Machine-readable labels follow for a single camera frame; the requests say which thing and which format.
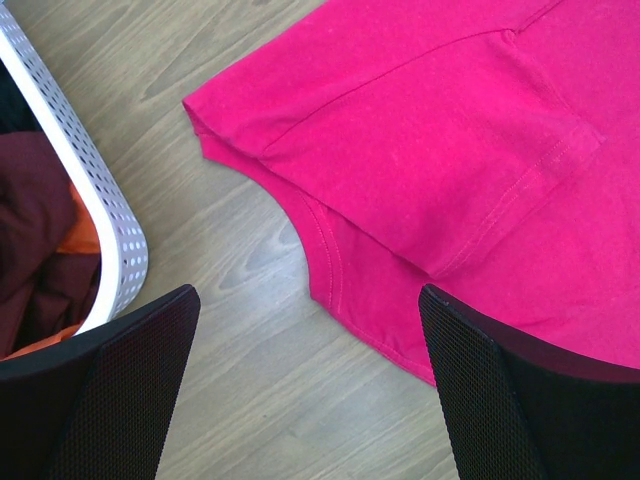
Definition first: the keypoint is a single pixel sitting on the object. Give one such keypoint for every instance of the maroon t shirt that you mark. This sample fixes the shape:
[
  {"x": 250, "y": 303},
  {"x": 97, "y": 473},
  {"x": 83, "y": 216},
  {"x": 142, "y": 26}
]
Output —
[{"x": 36, "y": 207}]

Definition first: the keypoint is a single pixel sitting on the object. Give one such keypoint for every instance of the black t shirt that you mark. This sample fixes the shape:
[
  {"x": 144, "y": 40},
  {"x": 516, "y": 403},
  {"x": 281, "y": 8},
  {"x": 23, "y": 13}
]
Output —
[{"x": 15, "y": 112}]

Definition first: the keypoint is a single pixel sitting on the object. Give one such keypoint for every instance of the white laundry basket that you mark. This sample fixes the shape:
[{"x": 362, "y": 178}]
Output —
[{"x": 124, "y": 250}]

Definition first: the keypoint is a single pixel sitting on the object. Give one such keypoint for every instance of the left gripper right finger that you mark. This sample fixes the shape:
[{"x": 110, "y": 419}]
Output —
[{"x": 517, "y": 407}]

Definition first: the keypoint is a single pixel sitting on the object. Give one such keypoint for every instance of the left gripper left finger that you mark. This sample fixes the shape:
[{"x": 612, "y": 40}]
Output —
[{"x": 99, "y": 405}]

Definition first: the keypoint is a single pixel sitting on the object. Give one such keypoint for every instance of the pink t shirt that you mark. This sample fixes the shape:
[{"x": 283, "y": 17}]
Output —
[{"x": 489, "y": 148}]

